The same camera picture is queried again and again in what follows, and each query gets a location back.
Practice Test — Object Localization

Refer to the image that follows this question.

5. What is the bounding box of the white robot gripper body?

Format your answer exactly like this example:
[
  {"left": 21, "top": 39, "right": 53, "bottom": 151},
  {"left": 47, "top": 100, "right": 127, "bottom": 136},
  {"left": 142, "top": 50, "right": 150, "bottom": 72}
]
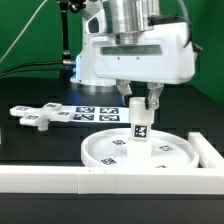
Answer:
[{"left": 90, "top": 22, "right": 195, "bottom": 84}]

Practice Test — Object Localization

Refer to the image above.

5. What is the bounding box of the white fence bar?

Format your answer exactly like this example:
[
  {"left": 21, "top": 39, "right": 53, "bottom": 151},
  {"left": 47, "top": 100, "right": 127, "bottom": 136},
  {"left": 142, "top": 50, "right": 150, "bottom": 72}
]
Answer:
[
  {"left": 188, "top": 132, "right": 224, "bottom": 169},
  {"left": 0, "top": 165, "right": 224, "bottom": 195}
]

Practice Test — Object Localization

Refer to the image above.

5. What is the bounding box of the white round table top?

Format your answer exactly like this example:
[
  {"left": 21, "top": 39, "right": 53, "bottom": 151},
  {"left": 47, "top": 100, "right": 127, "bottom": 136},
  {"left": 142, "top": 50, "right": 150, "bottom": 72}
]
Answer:
[{"left": 81, "top": 128, "right": 199, "bottom": 169}]

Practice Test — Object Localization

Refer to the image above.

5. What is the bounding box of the white right fence bar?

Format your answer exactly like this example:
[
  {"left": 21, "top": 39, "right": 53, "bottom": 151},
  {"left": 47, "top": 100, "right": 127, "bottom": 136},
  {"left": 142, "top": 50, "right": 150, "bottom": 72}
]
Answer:
[{"left": 188, "top": 132, "right": 224, "bottom": 169}]

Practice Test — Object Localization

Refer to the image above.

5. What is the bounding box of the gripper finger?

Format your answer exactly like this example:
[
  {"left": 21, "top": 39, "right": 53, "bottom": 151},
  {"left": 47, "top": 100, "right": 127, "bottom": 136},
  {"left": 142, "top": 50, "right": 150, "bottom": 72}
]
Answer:
[
  {"left": 116, "top": 80, "right": 132, "bottom": 104},
  {"left": 145, "top": 83, "right": 164, "bottom": 110}
]

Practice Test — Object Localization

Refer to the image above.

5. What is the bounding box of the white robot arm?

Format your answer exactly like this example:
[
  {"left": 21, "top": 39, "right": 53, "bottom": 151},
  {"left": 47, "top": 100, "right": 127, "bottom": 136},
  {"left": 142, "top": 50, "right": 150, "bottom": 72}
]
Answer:
[{"left": 71, "top": 0, "right": 200, "bottom": 109}]

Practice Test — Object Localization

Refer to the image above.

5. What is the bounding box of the grey cable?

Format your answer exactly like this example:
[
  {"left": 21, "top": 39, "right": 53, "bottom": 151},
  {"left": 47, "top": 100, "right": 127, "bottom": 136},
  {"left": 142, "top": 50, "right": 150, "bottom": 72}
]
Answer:
[{"left": 0, "top": 0, "right": 48, "bottom": 64}]

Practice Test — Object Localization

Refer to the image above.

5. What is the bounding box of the black camera stand pole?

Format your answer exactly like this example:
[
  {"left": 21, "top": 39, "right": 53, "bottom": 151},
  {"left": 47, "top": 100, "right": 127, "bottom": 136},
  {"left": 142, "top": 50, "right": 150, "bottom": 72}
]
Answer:
[{"left": 57, "top": 0, "right": 86, "bottom": 80}]

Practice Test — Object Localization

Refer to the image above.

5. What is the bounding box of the white marker sheet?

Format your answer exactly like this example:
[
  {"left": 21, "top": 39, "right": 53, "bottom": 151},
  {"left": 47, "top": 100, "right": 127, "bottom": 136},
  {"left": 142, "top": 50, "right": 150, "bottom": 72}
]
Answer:
[{"left": 62, "top": 106, "right": 129, "bottom": 123}]

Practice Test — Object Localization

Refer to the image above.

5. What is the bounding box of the black cable bundle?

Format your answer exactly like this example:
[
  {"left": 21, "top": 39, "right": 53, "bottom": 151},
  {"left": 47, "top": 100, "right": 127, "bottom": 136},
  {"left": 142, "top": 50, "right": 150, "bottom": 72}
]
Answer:
[{"left": 0, "top": 60, "right": 65, "bottom": 79}]

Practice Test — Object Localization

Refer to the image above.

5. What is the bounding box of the white cross-shaped table base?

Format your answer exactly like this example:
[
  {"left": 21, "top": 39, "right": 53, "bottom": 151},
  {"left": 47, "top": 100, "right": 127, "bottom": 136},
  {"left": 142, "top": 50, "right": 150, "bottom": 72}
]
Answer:
[{"left": 10, "top": 103, "right": 75, "bottom": 131}]

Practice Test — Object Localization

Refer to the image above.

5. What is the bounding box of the white front fence bar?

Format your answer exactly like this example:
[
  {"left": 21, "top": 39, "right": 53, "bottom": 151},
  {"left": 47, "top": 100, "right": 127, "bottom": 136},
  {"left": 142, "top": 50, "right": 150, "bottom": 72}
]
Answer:
[{"left": 0, "top": 165, "right": 224, "bottom": 195}]

